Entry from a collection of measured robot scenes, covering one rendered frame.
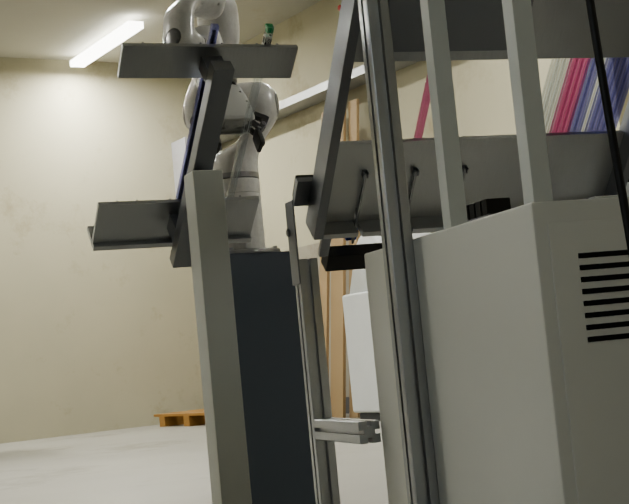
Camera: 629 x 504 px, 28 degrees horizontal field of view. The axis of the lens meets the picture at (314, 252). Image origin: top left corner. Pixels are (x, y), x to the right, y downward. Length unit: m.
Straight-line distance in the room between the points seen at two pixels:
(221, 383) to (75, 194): 8.26
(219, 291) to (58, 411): 8.02
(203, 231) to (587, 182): 0.89
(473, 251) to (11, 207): 8.65
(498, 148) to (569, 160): 0.18
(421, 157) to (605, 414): 0.99
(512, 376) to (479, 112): 6.31
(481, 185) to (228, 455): 0.79
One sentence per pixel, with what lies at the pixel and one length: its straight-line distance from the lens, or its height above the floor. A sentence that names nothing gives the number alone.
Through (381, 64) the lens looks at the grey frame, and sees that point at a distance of 2.09.
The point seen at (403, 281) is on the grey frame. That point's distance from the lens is 2.04.
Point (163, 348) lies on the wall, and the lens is 10.72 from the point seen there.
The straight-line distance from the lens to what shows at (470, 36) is 2.41.
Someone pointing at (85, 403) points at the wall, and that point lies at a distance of 10.43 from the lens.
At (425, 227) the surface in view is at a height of 0.69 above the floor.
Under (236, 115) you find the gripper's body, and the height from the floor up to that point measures 0.95.
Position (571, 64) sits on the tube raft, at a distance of 2.61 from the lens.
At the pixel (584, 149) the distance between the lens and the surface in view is 2.73.
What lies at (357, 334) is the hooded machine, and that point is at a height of 0.56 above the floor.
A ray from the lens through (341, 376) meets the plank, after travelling 8.72.
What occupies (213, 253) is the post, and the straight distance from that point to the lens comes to 2.37.
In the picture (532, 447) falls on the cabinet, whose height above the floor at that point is 0.29.
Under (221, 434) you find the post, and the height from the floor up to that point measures 0.32.
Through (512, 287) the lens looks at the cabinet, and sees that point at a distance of 1.75.
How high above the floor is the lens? 0.44
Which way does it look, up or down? 5 degrees up
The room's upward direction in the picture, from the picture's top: 5 degrees counter-clockwise
